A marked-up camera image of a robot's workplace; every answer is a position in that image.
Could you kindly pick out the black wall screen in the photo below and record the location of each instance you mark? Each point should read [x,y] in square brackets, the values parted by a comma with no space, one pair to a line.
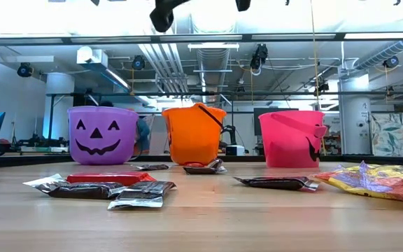
[256,122]

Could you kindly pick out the purple pumpkin-face bucket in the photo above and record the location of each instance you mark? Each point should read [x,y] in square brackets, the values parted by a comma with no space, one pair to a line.
[82,150]

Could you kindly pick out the white round column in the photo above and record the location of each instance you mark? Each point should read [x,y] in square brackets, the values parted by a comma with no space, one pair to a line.
[355,119]

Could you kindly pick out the orange pumpkin-face bucket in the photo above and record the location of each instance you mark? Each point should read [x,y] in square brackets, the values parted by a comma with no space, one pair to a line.
[191,140]

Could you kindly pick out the black background robot arm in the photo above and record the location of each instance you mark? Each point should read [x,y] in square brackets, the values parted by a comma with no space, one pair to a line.
[230,131]

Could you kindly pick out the white ceiling air unit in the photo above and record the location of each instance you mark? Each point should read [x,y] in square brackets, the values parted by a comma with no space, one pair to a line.
[91,56]

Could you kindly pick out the patterned partition screen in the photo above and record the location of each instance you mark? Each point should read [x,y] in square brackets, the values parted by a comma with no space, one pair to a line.
[394,134]

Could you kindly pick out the black overhead crossbar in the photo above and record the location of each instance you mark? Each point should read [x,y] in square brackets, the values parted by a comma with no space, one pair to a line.
[247,37]

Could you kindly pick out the pink pumpkin-face bucket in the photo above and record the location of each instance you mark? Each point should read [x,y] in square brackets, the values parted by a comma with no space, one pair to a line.
[285,147]

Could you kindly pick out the dark brown Hershey's candy bar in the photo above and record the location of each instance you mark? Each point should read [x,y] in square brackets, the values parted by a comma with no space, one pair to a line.
[82,190]
[142,192]
[201,170]
[150,167]
[216,163]
[278,183]

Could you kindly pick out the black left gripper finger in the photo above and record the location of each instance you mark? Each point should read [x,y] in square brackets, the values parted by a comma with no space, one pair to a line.
[161,17]

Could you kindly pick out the black ceiling-mounted camera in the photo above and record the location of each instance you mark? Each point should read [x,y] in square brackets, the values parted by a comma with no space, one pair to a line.
[24,70]
[391,62]
[138,63]
[259,56]

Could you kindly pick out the person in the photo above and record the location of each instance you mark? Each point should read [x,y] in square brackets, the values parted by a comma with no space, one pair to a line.
[143,134]

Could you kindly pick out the white ceiling light fixture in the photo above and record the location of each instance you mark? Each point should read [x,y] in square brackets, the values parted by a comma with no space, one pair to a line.
[213,45]

